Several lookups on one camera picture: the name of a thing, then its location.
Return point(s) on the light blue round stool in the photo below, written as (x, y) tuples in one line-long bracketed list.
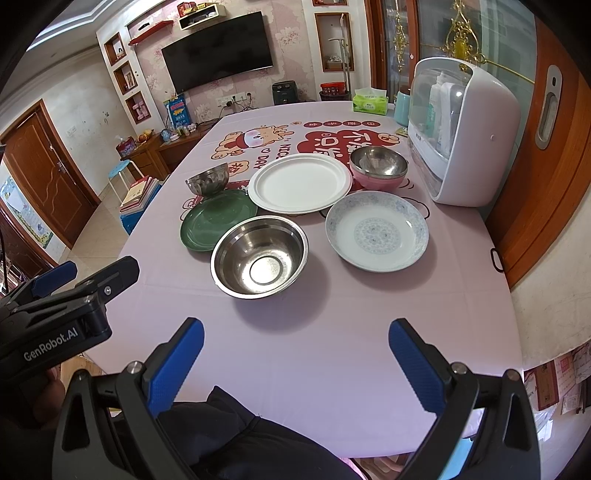
[(121, 176)]

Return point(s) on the green plate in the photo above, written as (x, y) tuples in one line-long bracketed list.
[(207, 222)]

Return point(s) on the blue plastic stool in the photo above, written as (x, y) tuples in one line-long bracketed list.
[(130, 220)]

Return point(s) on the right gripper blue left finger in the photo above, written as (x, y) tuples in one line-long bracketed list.
[(169, 364)]

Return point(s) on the blue snack box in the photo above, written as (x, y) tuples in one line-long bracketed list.
[(177, 111)]

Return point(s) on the stack of books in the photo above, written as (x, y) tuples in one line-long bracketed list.
[(139, 195)]

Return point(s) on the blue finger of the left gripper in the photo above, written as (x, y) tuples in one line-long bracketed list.
[(50, 281), (107, 283)]

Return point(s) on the white dish sterilizer box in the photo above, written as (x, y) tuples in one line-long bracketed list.
[(462, 127)]

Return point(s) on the small steel bowl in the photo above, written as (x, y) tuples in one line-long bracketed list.
[(209, 182)]

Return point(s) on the white paper plate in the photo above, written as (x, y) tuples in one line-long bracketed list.
[(300, 184)]

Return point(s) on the large steel bowl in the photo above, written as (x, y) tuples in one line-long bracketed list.
[(259, 257)]

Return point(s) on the pink printed tablecloth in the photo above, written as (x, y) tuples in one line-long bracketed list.
[(316, 357)]

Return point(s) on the green tissue box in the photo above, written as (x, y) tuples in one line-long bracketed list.
[(371, 100)]

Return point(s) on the black television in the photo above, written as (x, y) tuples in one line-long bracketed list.
[(225, 49)]

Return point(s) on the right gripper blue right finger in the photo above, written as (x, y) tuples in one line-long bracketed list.
[(427, 371)]

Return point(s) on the brown wooden door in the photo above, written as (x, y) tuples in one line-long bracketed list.
[(47, 175)]

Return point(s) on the black speaker box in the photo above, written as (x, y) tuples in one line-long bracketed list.
[(285, 92)]

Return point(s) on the wooden low cabinet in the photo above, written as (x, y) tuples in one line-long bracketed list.
[(158, 159)]

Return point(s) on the pink steel-lined bowl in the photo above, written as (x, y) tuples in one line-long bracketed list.
[(378, 168)]

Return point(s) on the blue patterned porcelain plate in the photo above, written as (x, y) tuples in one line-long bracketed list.
[(377, 231)]

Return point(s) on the teal cup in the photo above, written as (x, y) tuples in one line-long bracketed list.
[(402, 107)]

